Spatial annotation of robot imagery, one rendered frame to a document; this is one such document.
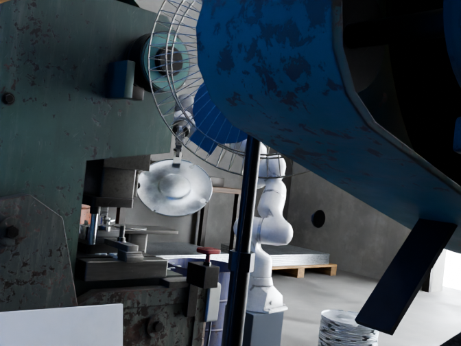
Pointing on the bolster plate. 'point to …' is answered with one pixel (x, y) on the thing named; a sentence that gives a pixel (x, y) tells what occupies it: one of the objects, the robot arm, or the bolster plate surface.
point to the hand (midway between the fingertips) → (177, 159)
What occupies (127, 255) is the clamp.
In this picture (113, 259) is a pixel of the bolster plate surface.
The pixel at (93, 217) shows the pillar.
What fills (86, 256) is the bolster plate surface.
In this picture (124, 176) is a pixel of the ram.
